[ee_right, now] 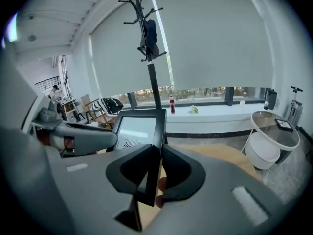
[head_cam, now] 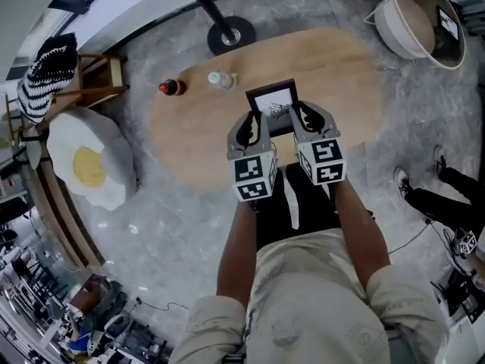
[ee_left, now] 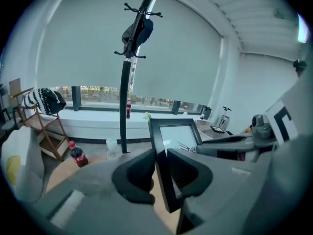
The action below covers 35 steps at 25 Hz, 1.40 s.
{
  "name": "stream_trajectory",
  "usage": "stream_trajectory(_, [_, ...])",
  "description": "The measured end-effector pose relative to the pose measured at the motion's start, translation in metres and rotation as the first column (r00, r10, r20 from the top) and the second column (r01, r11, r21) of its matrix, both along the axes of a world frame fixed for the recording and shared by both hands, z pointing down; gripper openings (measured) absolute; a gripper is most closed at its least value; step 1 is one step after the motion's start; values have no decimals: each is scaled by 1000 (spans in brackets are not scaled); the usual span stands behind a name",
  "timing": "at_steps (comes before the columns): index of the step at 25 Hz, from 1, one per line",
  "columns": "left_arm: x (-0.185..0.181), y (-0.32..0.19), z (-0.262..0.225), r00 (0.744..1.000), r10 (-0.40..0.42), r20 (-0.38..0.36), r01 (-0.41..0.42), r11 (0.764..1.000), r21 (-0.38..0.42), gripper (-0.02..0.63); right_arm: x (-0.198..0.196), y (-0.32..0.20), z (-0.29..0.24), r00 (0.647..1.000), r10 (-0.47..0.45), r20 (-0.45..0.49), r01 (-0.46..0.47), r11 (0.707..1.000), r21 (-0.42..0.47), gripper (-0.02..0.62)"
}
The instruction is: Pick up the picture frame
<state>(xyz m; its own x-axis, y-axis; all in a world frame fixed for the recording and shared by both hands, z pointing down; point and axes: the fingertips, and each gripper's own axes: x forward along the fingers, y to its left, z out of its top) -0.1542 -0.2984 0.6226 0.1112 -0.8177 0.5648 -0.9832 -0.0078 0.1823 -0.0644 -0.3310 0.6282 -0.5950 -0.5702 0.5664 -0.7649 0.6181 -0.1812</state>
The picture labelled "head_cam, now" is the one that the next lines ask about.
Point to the person's right forearm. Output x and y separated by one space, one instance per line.
360 241

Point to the black white striped cushion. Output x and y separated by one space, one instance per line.
45 74

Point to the long wooden platform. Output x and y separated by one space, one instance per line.
64 222

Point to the wooden shelf rack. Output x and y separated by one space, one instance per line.
102 89

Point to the person's black trousers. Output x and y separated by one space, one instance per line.
273 211

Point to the egg-shaped bean bag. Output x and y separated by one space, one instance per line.
76 131

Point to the person's beige shirt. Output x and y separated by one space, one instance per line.
314 302

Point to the person's left forearm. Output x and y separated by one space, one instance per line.
236 248

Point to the wooden coffee table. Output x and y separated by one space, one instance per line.
197 135

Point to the clear water bottle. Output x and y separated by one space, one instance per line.
221 80

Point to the round white side table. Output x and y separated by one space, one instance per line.
405 29

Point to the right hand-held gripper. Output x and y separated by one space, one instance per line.
322 161

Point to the black coat stand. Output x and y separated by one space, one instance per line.
231 36

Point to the red-capped cola bottle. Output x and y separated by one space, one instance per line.
172 87

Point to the black picture frame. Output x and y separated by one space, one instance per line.
273 106

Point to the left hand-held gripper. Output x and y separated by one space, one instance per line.
250 173

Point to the small framed picture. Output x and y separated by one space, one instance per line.
449 23

